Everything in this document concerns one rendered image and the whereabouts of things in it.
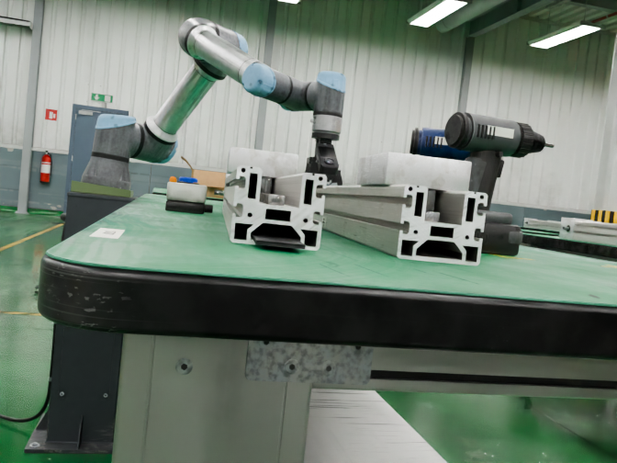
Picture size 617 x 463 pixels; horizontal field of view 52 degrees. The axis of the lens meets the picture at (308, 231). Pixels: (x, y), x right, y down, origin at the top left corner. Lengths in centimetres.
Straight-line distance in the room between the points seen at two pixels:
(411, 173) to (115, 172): 138
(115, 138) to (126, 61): 1068
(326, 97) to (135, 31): 1131
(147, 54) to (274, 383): 1227
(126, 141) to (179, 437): 159
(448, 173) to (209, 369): 42
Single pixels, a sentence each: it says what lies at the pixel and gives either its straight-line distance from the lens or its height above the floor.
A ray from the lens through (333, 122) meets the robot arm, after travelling 160.
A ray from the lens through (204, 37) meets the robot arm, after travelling 181.
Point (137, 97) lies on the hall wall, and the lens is 1262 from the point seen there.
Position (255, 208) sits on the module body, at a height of 82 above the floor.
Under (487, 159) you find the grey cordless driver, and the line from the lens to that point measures 105.
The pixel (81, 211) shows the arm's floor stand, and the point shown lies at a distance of 202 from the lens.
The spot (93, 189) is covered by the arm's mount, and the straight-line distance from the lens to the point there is 204.
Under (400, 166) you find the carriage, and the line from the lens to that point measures 80.
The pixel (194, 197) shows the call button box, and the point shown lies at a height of 81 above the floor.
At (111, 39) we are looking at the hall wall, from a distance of 1284.
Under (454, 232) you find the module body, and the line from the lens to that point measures 75.
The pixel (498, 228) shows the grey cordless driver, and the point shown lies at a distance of 104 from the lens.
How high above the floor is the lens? 84
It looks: 3 degrees down
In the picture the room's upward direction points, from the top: 6 degrees clockwise
